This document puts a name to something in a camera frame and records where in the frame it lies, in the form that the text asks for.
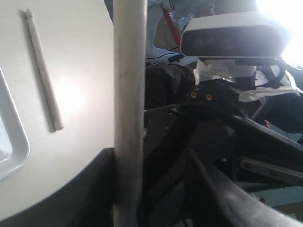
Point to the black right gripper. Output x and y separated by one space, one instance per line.
255 170

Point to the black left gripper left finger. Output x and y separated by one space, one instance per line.
85 201

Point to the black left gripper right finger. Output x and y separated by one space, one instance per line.
194 188

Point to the pale wooden drumstick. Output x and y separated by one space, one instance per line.
44 75
130 21

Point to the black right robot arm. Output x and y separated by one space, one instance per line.
170 87

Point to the white rectangular plastic tray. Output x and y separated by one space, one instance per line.
14 144

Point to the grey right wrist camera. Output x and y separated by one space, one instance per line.
248 35

